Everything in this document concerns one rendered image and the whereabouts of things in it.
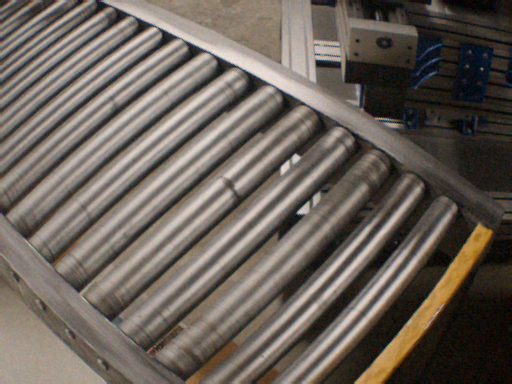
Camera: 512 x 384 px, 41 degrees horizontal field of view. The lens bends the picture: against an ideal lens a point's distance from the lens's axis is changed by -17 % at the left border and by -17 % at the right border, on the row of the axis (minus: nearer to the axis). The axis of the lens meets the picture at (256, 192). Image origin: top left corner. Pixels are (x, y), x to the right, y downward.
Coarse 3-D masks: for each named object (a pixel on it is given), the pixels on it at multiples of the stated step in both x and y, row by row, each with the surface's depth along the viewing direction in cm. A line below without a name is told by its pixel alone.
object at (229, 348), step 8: (232, 344) 179; (224, 352) 178; (216, 360) 176; (200, 368) 175; (208, 368) 175; (272, 368) 175; (192, 376) 173; (200, 376) 173; (264, 376) 174; (272, 376) 174
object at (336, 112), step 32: (96, 0) 136; (128, 0) 135; (192, 32) 127; (224, 64) 123; (256, 64) 121; (288, 96) 118; (320, 96) 117; (352, 128) 113; (384, 128) 113; (352, 160) 117; (416, 160) 110; (384, 192) 116; (448, 192) 106; (480, 192) 106; (480, 256) 108
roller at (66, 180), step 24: (192, 72) 120; (216, 72) 123; (144, 96) 117; (168, 96) 118; (120, 120) 113; (144, 120) 115; (96, 144) 110; (120, 144) 113; (72, 168) 108; (96, 168) 110; (48, 192) 105; (72, 192) 108; (24, 216) 102; (48, 216) 105
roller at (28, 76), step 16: (96, 16) 132; (112, 16) 133; (80, 32) 129; (96, 32) 131; (64, 48) 127; (80, 48) 130; (32, 64) 123; (48, 64) 125; (16, 80) 121; (32, 80) 123; (0, 96) 119; (16, 96) 121; (0, 112) 119
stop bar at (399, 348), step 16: (480, 224) 100; (480, 240) 98; (464, 256) 96; (448, 272) 95; (464, 272) 95; (448, 288) 93; (432, 304) 91; (416, 320) 90; (432, 320) 90; (400, 336) 89; (416, 336) 88; (384, 352) 87; (400, 352) 87; (368, 368) 86; (384, 368) 86
